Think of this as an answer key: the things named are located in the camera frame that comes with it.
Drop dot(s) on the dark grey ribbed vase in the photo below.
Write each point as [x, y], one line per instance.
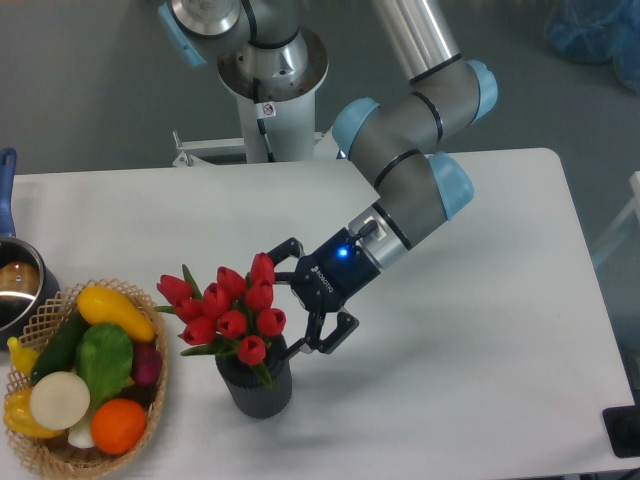
[249, 393]

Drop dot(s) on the white round onion slice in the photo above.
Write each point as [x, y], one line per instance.
[59, 400]

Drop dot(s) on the purple red onion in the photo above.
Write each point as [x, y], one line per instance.
[147, 364]

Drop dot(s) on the blue plastic bag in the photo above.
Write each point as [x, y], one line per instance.
[597, 32]

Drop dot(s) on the green cucumber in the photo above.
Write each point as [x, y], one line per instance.
[60, 352]

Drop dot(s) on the red tulip bouquet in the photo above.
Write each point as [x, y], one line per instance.
[233, 319]

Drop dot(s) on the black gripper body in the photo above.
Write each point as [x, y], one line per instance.
[332, 274]

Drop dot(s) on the yellow bell pepper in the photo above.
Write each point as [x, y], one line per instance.
[18, 417]

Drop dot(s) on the yellow banana tip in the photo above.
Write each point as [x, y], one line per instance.
[22, 358]

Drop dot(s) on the white frame at right edge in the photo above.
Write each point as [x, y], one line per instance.
[619, 229]

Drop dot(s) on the black device at table edge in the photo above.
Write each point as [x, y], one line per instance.
[622, 426]

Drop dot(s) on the green lettuce leaf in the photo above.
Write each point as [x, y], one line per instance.
[104, 360]

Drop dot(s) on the white leek stalk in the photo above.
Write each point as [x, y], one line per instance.
[79, 435]

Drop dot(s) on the yellow squash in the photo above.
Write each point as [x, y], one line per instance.
[100, 305]

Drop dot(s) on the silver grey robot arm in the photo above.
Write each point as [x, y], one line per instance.
[395, 149]

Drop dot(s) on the woven wicker basket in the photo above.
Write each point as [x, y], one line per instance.
[54, 458]

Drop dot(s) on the orange fruit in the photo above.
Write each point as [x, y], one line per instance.
[118, 425]

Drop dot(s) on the blue handled saucepan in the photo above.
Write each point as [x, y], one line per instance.
[26, 281]

